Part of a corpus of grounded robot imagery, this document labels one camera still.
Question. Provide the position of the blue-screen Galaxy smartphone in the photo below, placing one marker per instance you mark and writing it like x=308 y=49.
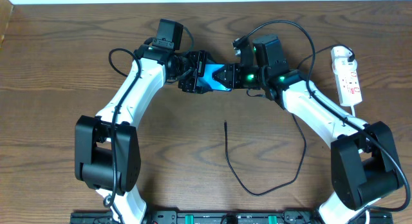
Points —
x=206 y=81

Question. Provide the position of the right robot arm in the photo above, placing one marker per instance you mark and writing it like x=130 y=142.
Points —
x=365 y=165

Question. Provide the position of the white USB wall charger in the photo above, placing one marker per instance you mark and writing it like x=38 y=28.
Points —
x=343 y=60

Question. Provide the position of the white power strip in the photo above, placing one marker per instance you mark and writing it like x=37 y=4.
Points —
x=348 y=87

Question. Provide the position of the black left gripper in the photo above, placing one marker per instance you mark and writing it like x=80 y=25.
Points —
x=199 y=72

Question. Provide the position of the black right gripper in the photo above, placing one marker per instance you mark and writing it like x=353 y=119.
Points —
x=232 y=76

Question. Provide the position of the black mounting rail base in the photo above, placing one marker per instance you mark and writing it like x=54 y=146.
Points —
x=173 y=217

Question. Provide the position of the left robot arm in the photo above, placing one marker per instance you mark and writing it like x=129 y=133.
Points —
x=107 y=154

